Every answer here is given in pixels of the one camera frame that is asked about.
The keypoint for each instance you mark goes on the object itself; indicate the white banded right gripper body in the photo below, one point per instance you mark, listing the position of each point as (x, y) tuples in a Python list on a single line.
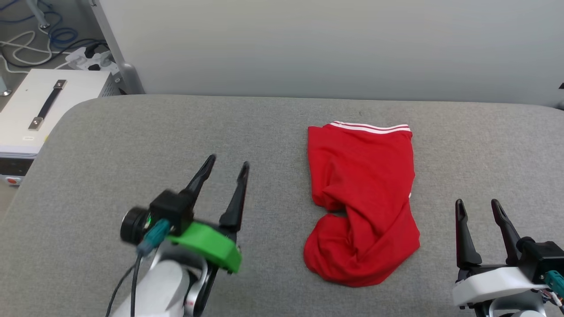
[(493, 284)]

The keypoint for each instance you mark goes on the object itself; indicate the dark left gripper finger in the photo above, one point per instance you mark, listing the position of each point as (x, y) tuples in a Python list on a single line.
[(235, 207), (200, 178)]

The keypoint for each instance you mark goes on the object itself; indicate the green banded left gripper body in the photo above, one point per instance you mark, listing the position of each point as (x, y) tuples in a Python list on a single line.
[(207, 242)]

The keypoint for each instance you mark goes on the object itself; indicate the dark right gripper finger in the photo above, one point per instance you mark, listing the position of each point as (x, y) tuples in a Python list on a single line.
[(465, 242), (506, 233)]

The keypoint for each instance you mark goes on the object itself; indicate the red jersey garment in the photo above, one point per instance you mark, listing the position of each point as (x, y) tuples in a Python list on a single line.
[(361, 198)]

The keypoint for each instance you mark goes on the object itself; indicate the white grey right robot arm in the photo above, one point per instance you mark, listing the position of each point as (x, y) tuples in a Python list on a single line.
[(511, 310)]

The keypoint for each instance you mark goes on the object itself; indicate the white power strip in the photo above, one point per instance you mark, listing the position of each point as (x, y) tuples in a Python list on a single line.
[(90, 59)]

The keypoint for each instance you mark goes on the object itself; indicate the white equipment box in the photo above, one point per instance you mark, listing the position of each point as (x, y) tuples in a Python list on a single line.
[(26, 110)]

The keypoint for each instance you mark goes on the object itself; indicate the thin metal leg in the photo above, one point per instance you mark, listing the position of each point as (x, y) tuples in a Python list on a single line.
[(38, 15), (3, 88)]

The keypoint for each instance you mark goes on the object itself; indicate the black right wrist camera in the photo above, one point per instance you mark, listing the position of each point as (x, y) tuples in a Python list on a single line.
[(544, 257)]

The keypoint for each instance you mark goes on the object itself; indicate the grey metal frame post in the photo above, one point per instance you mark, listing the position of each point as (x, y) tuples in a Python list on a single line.
[(116, 48)]

